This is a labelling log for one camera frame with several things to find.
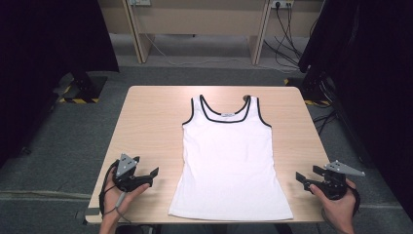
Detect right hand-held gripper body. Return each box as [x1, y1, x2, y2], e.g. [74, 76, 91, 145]
[311, 159, 366, 201]

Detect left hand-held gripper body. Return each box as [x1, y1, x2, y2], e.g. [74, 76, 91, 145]
[111, 153, 154, 193]

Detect white tank top black trim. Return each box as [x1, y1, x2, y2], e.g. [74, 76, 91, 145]
[168, 94, 294, 222]

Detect person's right hand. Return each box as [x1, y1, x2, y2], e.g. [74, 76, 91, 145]
[309, 178, 358, 224]

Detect person's left hand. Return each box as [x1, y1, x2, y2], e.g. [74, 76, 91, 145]
[102, 170, 153, 221]

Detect black metal stand base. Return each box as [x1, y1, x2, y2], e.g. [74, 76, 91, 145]
[53, 71, 109, 105]
[283, 72, 339, 107]

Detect black curtain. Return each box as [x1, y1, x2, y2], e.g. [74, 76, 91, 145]
[298, 0, 413, 222]
[0, 0, 120, 168]

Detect white socket with black plugs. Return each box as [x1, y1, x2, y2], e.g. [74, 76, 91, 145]
[271, 0, 295, 10]

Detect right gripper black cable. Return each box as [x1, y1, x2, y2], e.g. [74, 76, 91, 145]
[353, 186, 362, 217]

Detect thin grey cable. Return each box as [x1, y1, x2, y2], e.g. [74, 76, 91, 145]
[113, 190, 131, 225]

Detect black cables beside stand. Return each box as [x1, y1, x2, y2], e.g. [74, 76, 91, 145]
[312, 109, 339, 137]

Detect grey table corner bracket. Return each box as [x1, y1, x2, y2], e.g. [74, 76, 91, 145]
[76, 207, 101, 222]

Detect black floor cables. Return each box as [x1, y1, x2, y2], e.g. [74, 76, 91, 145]
[262, 3, 320, 71]

